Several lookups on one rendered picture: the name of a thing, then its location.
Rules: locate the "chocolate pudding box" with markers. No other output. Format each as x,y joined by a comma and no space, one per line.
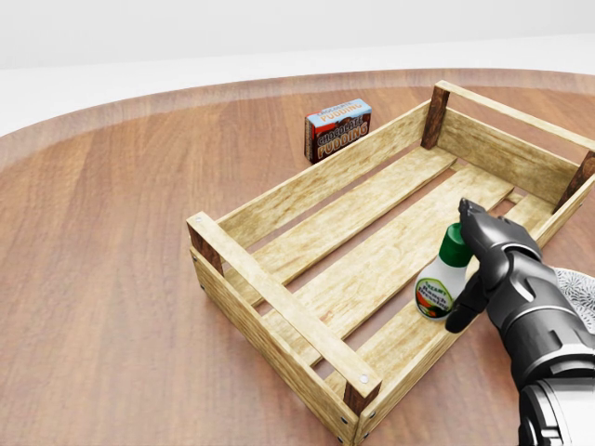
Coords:
339,132

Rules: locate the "wooden slat tray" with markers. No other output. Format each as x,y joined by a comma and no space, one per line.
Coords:
325,223

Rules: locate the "white green-capped salad dressing bottle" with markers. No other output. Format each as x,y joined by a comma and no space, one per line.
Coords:
441,283

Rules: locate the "white grey patterned bowl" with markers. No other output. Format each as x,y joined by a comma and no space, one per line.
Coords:
581,297

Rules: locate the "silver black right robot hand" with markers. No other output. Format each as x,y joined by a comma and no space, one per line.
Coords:
520,288

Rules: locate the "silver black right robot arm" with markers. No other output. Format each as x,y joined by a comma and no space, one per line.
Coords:
558,409

